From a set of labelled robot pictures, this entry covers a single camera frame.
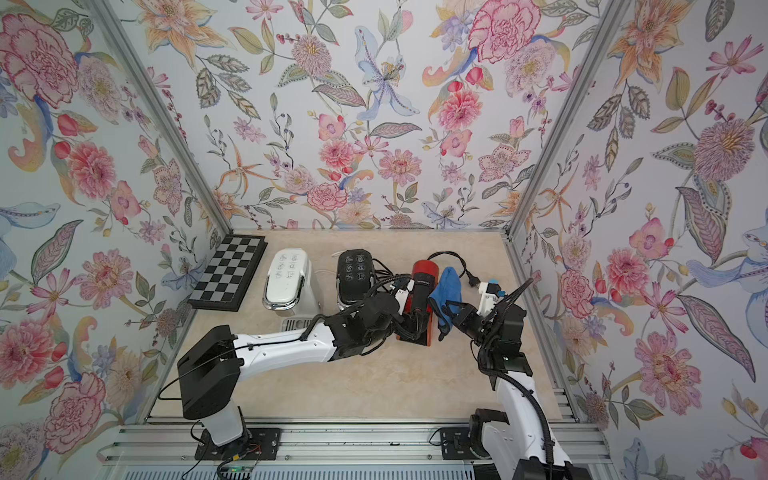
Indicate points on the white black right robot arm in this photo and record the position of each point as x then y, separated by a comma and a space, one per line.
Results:
518, 438

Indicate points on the aluminium frame post left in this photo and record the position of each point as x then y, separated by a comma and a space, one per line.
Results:
105, 18

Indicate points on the aluminium frame post right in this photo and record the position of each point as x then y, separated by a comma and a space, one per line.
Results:
564, 121

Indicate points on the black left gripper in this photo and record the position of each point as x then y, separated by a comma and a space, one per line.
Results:
402, 328

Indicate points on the aluminium frame post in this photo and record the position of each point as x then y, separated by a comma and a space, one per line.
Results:
105, 18
564, 121

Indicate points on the red coffee machine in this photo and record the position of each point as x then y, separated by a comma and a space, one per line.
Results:
425, 275

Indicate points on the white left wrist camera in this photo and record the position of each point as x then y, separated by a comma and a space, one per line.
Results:
401, 296

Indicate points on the black coffee machine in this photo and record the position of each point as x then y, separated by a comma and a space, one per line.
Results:
355, 276

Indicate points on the black white chessboard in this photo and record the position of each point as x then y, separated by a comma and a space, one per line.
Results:
227, 277

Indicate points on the blue microfiber cloth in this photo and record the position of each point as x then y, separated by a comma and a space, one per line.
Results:
448, 288

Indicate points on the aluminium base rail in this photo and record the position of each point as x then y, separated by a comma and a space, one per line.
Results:
295, 449

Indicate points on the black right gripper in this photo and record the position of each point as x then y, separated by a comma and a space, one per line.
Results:
466, 318

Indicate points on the white coffee machine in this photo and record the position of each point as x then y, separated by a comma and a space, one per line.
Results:
291, 290

